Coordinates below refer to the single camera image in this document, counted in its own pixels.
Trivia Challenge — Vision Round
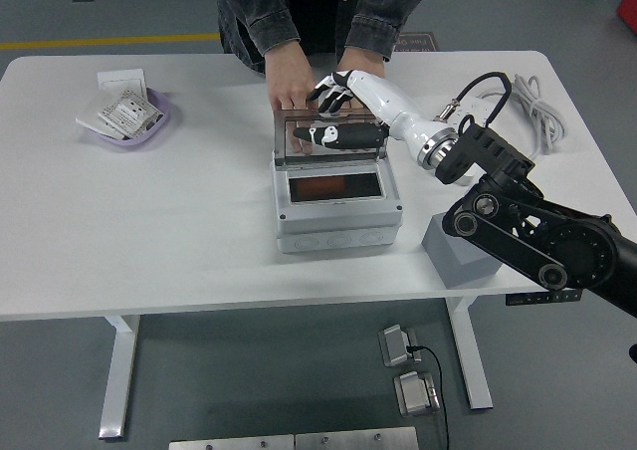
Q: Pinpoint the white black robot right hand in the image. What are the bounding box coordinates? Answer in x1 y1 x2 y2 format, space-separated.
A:
292 70 453 156

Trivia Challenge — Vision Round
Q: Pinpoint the person's left hand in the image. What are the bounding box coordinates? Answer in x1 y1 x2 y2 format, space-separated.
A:
335 46 388 79

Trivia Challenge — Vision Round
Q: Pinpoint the person's right hand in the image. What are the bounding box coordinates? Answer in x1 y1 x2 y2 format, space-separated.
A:
263 45 319 155

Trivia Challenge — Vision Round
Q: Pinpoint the transparent hinged box lid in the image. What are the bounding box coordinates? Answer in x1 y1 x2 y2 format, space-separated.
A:
273 109 390 166

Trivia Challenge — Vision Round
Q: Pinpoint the orange cylinder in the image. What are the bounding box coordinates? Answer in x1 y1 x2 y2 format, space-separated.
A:
291 178 345 201

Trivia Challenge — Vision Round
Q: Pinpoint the grey cube with round hole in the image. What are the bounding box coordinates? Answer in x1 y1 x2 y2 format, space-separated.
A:
421 210 504 288

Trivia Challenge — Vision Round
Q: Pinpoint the silver floor socket box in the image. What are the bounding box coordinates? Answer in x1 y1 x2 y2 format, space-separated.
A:
392 369 442 417
377 324 424 369

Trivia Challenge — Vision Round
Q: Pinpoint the person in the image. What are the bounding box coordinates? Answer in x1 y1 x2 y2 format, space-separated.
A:
212 0 434 76

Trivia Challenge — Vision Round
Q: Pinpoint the black floor sign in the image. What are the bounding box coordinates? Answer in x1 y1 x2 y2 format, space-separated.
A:
395 32 441 53

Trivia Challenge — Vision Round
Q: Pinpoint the white power strip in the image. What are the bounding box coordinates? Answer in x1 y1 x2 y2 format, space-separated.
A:
460 93 501 127

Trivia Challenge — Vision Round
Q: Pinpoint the packaged white socket panel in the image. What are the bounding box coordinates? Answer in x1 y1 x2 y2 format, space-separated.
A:
98 89 165 140

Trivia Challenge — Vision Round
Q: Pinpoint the yellow floor tape line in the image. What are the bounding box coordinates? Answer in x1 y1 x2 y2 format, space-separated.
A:
0 32 221 52

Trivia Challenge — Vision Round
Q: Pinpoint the white paper packet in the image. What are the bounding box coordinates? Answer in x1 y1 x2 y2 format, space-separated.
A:
75 86 125 137

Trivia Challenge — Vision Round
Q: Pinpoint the black table control panel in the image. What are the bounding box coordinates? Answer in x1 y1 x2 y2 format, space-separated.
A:
506 293 583 307

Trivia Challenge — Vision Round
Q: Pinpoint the white table leg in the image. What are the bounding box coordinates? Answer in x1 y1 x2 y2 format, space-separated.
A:
445 295 494 411
98 315 141 440

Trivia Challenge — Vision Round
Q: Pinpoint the grey plastic enclosure box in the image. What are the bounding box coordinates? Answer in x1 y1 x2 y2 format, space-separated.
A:
271 155 404 256

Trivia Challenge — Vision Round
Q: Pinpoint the white power strip cable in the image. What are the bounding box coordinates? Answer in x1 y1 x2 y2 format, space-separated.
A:
475 74 568 155

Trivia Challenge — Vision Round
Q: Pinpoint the white wall switch plate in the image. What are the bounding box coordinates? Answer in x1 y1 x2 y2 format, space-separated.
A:
97 70 149 98

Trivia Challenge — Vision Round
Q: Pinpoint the black floor cable with plug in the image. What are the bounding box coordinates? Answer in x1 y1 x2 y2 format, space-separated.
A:
405 343 449 450

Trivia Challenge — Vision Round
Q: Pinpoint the metal base plate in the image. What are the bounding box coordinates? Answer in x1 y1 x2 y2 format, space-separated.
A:
294 426 419 450
168 434 296 450

